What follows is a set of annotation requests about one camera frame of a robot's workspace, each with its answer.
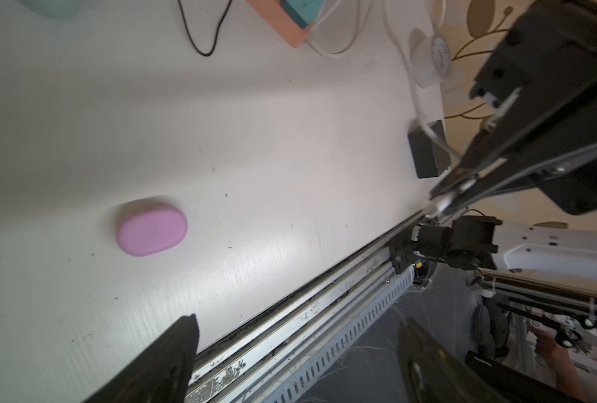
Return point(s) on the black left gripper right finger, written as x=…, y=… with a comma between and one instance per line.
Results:
x=431, y=374

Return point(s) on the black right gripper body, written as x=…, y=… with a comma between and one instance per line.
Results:
x=543, y=76

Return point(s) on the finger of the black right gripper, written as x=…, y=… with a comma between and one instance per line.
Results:
x=565, y=169

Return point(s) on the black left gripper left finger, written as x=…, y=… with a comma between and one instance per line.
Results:
x=161, y=373

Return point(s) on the purple earbuds case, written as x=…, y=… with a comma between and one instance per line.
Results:
x=153, y=231

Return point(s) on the teal usb charger adapter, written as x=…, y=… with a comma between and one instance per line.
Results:
x=304, y=12

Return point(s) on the mint green earbuds case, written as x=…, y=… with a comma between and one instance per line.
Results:
x=53, y=9

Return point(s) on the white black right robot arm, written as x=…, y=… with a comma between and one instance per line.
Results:
x=480, y=242

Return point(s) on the black block on table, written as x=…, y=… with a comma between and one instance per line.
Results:
x=429, y=159

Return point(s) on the white tape roll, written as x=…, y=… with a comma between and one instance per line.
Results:
x=431, y=61

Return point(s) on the person in white shirt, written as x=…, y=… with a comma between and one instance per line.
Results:
x=555, y=367

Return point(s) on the pink power strip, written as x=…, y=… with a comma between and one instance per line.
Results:
x=274, y=14

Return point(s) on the aluminium frame rail front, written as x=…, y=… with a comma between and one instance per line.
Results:
x=279, y=355

